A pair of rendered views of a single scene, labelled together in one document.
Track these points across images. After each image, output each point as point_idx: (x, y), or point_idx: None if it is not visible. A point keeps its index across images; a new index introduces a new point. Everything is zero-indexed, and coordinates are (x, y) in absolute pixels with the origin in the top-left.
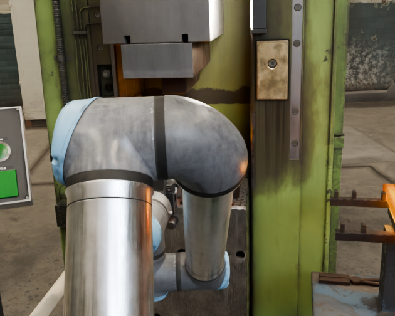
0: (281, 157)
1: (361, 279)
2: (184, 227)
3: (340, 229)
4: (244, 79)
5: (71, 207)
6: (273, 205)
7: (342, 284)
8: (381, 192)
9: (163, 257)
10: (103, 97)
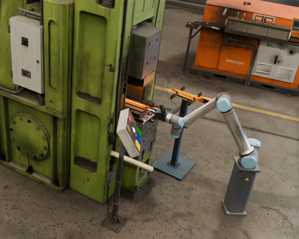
0: (148, 91)
1: (172, 113)
2: (200, 114)
3: (189, 103)
4: None
5: (231, 113)
6: None
7: None
8: (176, 91)
9: None
10: (122, 94)
